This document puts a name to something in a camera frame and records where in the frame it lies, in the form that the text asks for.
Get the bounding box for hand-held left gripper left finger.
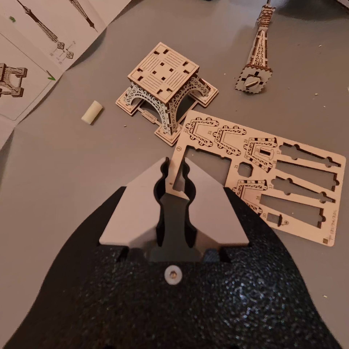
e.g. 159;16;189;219
99;157;170;263

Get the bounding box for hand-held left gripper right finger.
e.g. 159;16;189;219
182;157;250;263

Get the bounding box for wooden puzzle parts sheet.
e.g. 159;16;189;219
165;110;346;247

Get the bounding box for wooden model tower spire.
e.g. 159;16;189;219
234;0;275;95

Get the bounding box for wooden model tower base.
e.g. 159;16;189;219
115;42;219;147

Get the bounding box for small white wax cylinder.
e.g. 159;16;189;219
81;100;104;125

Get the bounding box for white assembly instruction sheet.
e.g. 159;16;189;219
0;0;140;151

